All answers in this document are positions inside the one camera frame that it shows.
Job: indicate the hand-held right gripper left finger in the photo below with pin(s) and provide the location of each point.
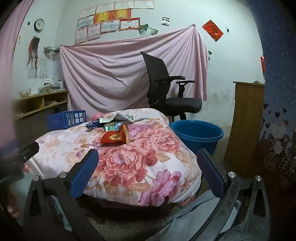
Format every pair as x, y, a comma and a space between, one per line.
85, 172

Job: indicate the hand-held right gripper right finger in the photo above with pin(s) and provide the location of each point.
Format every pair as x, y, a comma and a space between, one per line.
210, 172

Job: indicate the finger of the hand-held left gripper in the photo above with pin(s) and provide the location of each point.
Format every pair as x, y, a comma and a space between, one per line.
30, 150
8, 148

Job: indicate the blue plastic bucket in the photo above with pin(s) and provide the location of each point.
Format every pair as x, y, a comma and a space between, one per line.
196, 141

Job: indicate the red snack packet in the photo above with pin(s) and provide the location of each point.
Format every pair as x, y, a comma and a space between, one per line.
113, 138

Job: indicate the dark blue wrapper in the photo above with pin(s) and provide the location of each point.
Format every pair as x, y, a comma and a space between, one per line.
93, 125

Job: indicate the small green box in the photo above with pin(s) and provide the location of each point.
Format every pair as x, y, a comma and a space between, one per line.
109, 128

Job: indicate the pink ball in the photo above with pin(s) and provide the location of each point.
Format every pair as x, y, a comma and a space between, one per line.
95, 117

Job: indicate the beige phone case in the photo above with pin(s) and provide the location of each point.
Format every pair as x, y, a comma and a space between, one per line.
123, 117

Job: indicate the person's left hand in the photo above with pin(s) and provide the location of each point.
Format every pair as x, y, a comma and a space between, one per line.
13, 206

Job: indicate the person's jeans leg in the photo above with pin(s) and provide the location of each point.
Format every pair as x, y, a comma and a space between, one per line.
196, 213

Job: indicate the wooden shelf desk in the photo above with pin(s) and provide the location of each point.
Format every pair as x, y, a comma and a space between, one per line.
37, 107

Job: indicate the blue cardboard box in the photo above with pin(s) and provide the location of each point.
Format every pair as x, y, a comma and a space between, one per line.
64, 119

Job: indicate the floral pink blanket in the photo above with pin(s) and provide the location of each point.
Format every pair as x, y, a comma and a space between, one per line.
138, 162

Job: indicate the white floral bowl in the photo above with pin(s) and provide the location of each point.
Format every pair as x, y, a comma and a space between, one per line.
25, 93

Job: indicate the wooden cabinet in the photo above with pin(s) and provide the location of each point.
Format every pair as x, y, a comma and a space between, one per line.
247, 125

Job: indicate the pile of books and papers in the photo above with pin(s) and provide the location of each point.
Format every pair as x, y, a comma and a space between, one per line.
50, 87

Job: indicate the black office chair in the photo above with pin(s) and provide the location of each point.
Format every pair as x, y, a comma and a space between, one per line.
182, 103

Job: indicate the pink curtain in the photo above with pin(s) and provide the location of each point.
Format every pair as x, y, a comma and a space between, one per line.
9, 58

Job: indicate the pink hanging sheet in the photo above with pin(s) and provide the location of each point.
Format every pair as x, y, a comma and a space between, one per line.
104, 76

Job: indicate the blue printed curtain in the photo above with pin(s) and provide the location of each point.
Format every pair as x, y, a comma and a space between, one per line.
277, 92

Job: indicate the red diamond paper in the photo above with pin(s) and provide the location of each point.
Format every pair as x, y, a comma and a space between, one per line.
212, 30

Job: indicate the white wall calendar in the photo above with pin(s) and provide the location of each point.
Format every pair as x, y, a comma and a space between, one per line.
37, 69

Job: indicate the red black wall hanging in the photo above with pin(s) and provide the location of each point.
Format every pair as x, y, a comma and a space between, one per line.
33, 48

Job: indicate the metal wall rack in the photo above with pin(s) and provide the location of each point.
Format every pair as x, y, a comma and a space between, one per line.
51, 49

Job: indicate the red wall paper strip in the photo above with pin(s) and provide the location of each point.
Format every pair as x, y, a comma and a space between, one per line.
263, 63

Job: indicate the round wall clock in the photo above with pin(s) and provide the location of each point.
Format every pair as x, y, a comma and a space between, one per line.
39, 24

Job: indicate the group of wall certificates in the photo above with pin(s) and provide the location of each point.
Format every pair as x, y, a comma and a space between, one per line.
108, 20

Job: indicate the green wall photo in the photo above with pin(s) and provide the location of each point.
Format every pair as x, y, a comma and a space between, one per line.
143, 29
152, 31

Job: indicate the black white wall photo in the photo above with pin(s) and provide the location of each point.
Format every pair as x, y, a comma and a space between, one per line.
165, 20

